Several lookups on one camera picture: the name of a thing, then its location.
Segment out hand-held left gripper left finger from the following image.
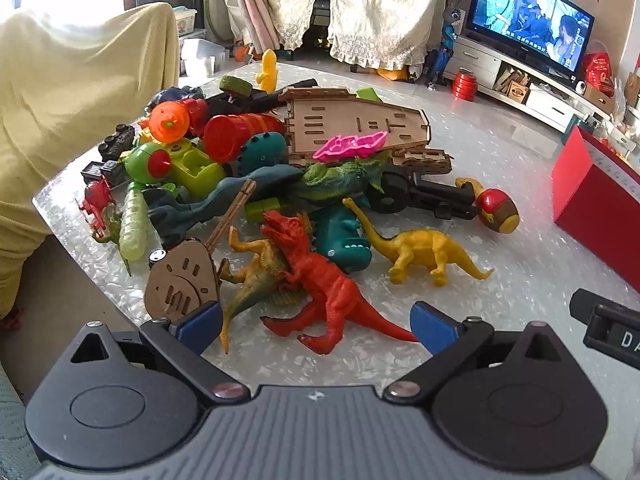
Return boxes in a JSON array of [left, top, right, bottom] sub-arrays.
[[65, 301, 251, 406]]

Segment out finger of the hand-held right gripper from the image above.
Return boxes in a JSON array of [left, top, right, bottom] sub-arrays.
[[570, 287, 640, 329]]

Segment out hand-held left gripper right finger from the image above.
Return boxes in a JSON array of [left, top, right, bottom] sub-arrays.
[[382, 301, 571, 406]]

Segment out yellow long-neck dinosaur toy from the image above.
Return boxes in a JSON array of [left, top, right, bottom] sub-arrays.
[[342, 197, 496, 287]]

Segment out red cardboard box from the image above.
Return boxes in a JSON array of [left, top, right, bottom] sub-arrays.
[[551, 125, 640, 287]]

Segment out red dinosaur toy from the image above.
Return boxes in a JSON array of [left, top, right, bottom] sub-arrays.
[[259, 210, 421, 357]]

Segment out teal dinosaur head toy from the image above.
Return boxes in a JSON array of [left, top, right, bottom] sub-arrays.
[[309, 206, 374, 274]]

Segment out red yellow egg toy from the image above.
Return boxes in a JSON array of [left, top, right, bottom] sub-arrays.
[[454, 177, 521, 235]]

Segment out wooden guitar model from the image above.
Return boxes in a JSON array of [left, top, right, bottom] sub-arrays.
[[144, 179, 257, 322]]

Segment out green translucent cone toy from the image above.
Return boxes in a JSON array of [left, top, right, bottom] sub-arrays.
[[119, 181, 152, 277]]

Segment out dark teal dinosaur toy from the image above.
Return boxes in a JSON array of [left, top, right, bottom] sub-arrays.
[[141, 164, 307, 252]]

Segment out black wheeled toy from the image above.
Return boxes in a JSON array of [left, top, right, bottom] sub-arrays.
[[369, 169, 479, 222]]

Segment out green building block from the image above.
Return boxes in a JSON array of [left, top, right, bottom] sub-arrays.
[[249, 197, 282, 219]]

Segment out green toy car red nose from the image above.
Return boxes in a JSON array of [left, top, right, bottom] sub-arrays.
[[123, 139, 227, 197]]

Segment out red toy helicopter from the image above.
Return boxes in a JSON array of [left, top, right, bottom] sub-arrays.
[[74, 179, 117, 240]]

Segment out black toy truck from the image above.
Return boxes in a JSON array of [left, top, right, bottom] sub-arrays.
[[81, 159, 127, 187]]

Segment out teal spotted dinosaur toy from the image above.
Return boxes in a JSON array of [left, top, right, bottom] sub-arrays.
[[238, 131, 289, 177]]

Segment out red toy barrel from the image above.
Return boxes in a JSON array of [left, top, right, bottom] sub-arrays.
[[202, 113, 287, 164]]

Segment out pink plastic toy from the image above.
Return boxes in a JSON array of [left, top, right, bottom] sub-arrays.
[[313, 130, 390, 164]]

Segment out orange round toy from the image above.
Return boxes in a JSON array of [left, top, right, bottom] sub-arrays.
[[145, 102, 192, 144]]

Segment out wooden ship model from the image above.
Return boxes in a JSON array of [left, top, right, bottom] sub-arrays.
[[278, 86, 454, 169]]

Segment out blue toy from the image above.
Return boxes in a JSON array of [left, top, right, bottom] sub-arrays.
[[149, 86, 206, 112]]

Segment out red gift bag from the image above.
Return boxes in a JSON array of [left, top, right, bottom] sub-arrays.
[[581, 52, 617, 97]]

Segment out yellow covered sofa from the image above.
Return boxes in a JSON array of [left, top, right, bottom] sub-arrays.
[[0, 2, 181, 321]]

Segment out white television cabinet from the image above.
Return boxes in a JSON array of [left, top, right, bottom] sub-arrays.
[[449, 35, 617, 132]]

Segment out yellow banana toy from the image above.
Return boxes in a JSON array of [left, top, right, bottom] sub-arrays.
[[254, 48, 279, 92]]

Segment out clear storage box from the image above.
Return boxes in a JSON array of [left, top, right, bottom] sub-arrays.
[[179, 37, 229, 79]]

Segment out rabbit figure statue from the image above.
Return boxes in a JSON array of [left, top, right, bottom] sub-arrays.
[[424, 7, 464, 89]]

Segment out television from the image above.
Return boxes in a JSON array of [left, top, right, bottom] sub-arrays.
[[466, 0, 597, 79]]

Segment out white lidded storage box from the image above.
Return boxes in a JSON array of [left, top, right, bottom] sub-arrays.
[[172, 5, 199, 37]]

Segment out green hoop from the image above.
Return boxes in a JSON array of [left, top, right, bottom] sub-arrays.
[[204, 0, 236, 42]]

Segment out pink curtain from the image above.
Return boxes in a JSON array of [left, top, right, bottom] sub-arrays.
[[220, 0, 281, 52]]

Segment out cream lace curtain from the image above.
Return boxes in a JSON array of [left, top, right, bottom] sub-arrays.
[[260, 0, 447, 69]]

